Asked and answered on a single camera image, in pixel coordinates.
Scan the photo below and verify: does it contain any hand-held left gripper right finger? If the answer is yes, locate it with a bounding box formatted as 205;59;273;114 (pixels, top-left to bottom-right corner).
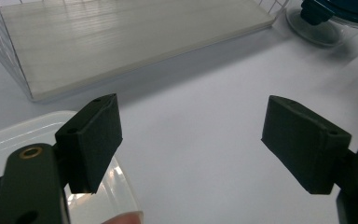
260;94;352;195

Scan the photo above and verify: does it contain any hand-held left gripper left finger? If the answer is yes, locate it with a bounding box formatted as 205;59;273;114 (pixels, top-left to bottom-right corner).
54;92;124;194

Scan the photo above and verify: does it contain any glass container with blue lid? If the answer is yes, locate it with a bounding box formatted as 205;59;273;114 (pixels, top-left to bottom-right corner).
285;0;358;48

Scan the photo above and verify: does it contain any white wire rack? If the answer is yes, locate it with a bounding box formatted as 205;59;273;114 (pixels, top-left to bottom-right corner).
0;0;290;104

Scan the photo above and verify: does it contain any white rectangular dish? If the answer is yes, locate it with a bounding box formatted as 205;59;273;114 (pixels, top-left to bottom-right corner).
0;110;144;224

